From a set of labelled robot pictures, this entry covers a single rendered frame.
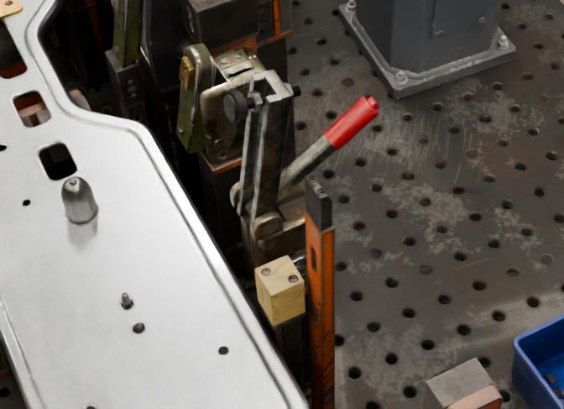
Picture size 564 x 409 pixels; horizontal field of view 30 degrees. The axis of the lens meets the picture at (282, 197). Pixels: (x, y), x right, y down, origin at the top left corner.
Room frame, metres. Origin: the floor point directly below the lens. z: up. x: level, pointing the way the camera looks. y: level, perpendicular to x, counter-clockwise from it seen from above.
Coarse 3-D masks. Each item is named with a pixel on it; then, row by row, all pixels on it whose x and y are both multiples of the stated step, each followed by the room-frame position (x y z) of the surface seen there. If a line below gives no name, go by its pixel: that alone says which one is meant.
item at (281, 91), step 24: (264, 72) 0.63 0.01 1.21; (240, 96) 0.60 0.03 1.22; (264, 96) 0.61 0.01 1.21; (288, 96) 0.60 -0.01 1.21; (240, 120) 0.59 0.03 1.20; (264, 120) 0.60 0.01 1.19; (288, 120) 0.60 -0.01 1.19; (264, 144) 0.59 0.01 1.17; (264, 168) 0.59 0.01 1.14; (240, 192) 0.61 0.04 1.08; (264, 192) 0.59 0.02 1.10; (240, 216) 0.61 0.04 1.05
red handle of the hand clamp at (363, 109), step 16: (352, 112) 0.65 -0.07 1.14; (368, 112) 0.64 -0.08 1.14; (336, 128) 0.64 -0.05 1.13; (352, 128) 0.64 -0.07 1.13; (320, 144) 0.63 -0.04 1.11; (336, 144) 0.63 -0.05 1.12; (304, 160) 0.62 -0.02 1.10; (320, 160) 0.62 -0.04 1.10; (288, 176) 0.62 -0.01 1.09; (304, 176) 0.62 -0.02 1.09; (288, 192) 0.61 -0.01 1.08
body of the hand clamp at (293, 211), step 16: (304, 192) 0.63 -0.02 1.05; (288, 208) 0.61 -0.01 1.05; (304, 208) 0.61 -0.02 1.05; (288, 224) 0.59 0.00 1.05; (304, 224) 0.59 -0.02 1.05; (272, 240) 0.58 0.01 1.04; (288, 240) 0.59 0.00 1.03; (304, 240) 0.59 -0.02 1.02; (256, 256) 0.59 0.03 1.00; (272, 256) 0.58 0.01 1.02; (304, 256) 0.59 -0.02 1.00; (304, 272) 0.59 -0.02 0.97; (304, 320) 0.60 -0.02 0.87; (304, 336) 0.60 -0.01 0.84; (304, 352) 0.59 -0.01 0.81; (304, 368) 0.59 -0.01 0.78; (304, 384) 0.59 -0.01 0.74
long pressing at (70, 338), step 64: (0, 128) 0.78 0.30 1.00; (64, 128) 0.78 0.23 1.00; (128, 128) 0.77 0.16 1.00; (0, 192) 0.69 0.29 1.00; (128, 192) 0.68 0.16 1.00; (0, 256) 0.61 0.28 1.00; (64, 256) 0.61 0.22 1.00; (128, 256) 0.60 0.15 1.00; (192, 256) 0.60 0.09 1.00; (0, 320) 0.54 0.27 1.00; (64, 320) 0.53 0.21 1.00; (128, 320) 0.53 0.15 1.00; (192, 320) 0.53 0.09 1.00; (256, 320) 0.52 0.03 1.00; (64, 384) 0.47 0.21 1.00; (128, 384) 0.46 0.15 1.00; (192, 384) 0.46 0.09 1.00; (256, 384) 0.45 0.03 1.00
